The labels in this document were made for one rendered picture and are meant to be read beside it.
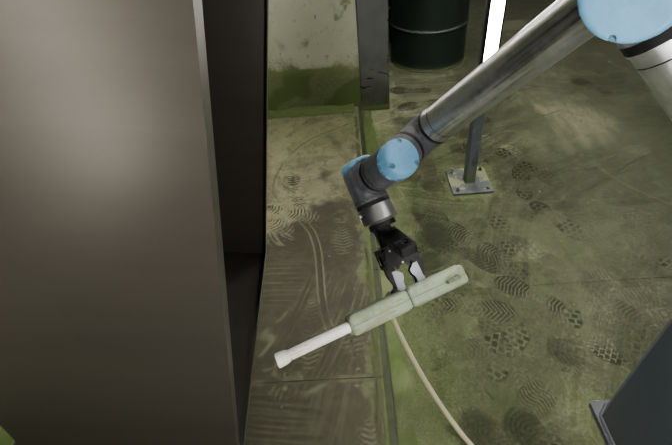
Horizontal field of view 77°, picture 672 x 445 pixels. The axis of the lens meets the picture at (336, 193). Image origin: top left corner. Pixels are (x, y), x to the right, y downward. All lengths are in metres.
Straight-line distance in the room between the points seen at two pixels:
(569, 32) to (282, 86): 2.15
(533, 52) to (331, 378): 1.15
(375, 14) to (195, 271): 2.27
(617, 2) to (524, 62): 0.27
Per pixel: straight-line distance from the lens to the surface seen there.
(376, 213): 1.05
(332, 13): 2.59
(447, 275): 1.06
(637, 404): 1.44
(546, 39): 0.84
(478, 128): 2.06
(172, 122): 0.35
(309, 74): 2.73
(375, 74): 2.74
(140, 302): 0.52
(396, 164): 0.95
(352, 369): 1.55
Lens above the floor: 1.42
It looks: 40 degrees down
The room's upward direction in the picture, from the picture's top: 7 degrees counter-clockwise
